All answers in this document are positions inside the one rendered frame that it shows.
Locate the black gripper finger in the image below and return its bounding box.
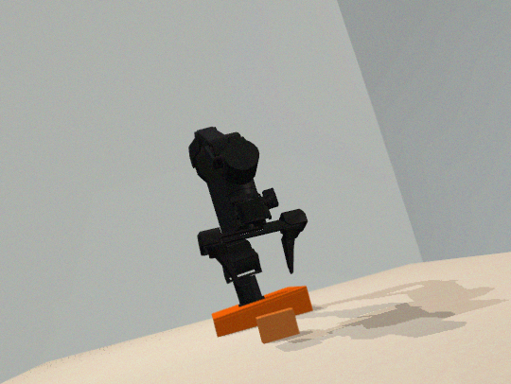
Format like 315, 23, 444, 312
281, 225, 302, 274
208, 243, 239, 288

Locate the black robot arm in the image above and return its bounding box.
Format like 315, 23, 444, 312
188, 127, 279, 307

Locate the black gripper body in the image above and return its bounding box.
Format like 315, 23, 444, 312
197, 188, 308, 255

